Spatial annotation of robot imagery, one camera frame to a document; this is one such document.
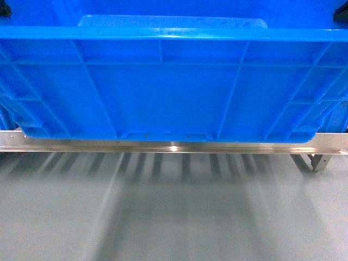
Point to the large blue plastic crate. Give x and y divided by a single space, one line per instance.
228 71

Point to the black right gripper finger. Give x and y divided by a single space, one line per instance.
341 13

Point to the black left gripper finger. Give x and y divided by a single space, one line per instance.
5 10

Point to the steel roller shelf frame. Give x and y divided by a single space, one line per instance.
319 150

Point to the blue crate on left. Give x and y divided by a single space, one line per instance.
7 121

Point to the blue crate with red parts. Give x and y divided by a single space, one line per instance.
336 121

